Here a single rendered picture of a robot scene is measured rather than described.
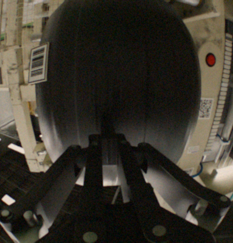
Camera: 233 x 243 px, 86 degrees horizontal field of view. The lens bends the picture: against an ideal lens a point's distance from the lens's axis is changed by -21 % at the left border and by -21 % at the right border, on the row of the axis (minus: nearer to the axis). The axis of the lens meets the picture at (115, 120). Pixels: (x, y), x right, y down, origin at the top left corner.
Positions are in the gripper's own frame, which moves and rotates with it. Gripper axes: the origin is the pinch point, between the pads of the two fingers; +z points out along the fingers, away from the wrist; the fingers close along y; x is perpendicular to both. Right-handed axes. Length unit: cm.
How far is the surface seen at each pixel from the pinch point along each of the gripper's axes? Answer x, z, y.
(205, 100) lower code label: 1.4, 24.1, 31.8
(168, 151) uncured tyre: -4.7, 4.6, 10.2
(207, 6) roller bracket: 25.6, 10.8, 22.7
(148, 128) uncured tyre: -0.1, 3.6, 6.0
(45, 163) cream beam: -39, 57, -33
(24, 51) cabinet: 94, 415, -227
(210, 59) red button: 14.3, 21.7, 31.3
